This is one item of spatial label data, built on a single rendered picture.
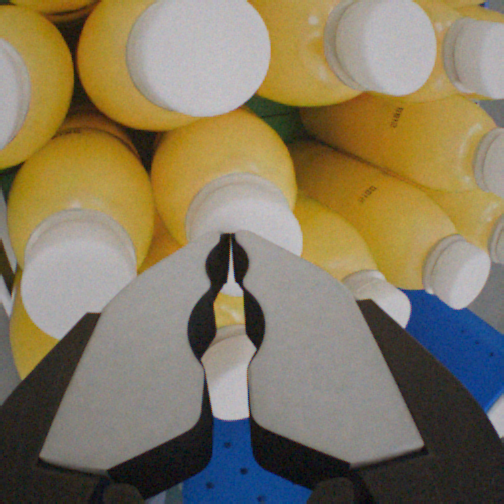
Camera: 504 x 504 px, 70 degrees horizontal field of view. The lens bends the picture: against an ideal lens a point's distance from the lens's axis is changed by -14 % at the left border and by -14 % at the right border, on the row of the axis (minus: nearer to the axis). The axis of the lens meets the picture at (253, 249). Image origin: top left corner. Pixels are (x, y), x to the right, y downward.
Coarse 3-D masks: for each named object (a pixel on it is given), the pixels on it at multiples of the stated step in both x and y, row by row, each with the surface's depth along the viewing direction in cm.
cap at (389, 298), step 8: (368, 280) 20; (376, 280) 20; (352, 288) 20; (360, 288) 20; (368, 288) 19; (376, 288) 19; (384, 288) 19; (392, 288) 19; (360, 296) 19; (368, 296) 19; (376, 296) 19; (384, 296) 19; (392, 296) 19; (400, 296) 19; (384, 304) 19; (392, 304) 19; (400, 304) 19; (408, 304) 20; (392, 312) 20; (400, 312) 20; (408, 312) 20; (400, 320) 20
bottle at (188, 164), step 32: (192, 128) 17; (224, 128) 17; (256, 128) 17; (160, 160) 18; (192, 160) 16; (224, 160) 16; (256, 160) 16; (288, 160) 18; (160, 192) 17; (192, 192) 16; (288, 192) 17
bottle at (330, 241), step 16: (304, 192) 27; (304, 208) 24; (320, 208) 24; (304, 224) 23; (320, 224) 22; (336, 224) 23; (352, 224) 24; (304, 240) 22; (320, 240) 22; (336, 240) 22; (352, 240) 22; (304, 256) 22; (320, 256) 21; (336, 256) 21; (352, 256) 21; (368, 256) 22; (336, 272) 21; (352, 272) 21; (368, 272) 21
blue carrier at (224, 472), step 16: (224, 432) 34; (240, 432) 34; (224, 448) 33; (240, 448) 33; (208, 464) 31; (224, 464) 31; (240, 464) 31; (256, 464) 31; (192, 480) 30; (208, 480) 30; (224, 480) 30; (240, 480) 30; (256, 480) 30; (272, 480) 30; (192, 496) 29; (208, 496) 29; (224, 496) 28; (240, 496) 28; (256, 496) 28; (272, 496) 28; (288, 496) 28; (304, 496) 28
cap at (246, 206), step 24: (216, 192) 14; (240, 192) 14; (264, 192) 14; (216, 216) 13; (240, 216) 13; (264, 216) 14; (288, 216) 14; (192, 240) 14; (288, 240) 14; (240, 288) 15
